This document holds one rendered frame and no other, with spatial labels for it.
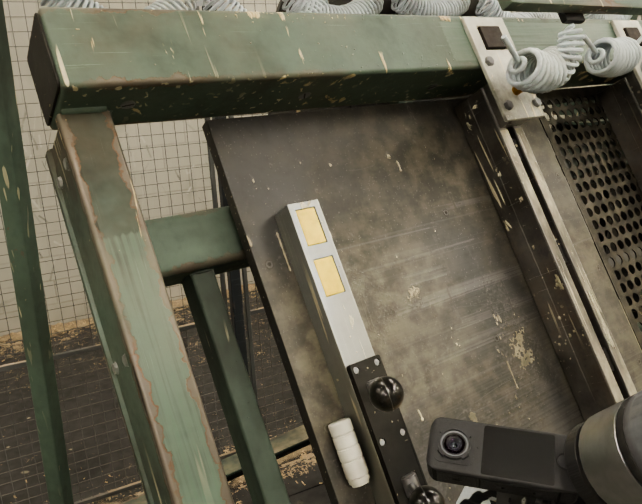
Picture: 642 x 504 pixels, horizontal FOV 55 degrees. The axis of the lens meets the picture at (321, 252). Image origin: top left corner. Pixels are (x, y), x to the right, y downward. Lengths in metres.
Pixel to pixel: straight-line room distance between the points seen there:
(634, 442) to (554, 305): 0.65
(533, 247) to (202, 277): 0.54
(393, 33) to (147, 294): 0.54
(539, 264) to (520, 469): 0.60
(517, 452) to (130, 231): 0.45
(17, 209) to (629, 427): 1.15
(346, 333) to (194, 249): 0.22
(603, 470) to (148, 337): 0.44
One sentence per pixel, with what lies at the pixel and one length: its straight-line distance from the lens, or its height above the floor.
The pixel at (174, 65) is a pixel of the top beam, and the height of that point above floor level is 1.90.
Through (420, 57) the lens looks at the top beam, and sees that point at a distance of 1.00.
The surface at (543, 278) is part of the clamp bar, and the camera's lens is 1.08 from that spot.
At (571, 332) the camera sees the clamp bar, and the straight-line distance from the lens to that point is 1.07.
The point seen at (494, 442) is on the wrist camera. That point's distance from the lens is 0.52.
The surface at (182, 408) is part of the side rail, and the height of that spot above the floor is 1.55.
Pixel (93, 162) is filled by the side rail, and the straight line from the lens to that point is 0.74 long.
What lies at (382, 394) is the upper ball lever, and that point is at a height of 1.56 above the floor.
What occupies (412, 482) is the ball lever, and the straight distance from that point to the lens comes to 0.80.
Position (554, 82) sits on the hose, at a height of 1.85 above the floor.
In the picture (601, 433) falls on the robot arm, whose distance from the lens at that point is 0.47.
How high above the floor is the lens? 1.88
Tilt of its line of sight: 16 degrees down
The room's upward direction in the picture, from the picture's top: 3 degrees counter-clockwise
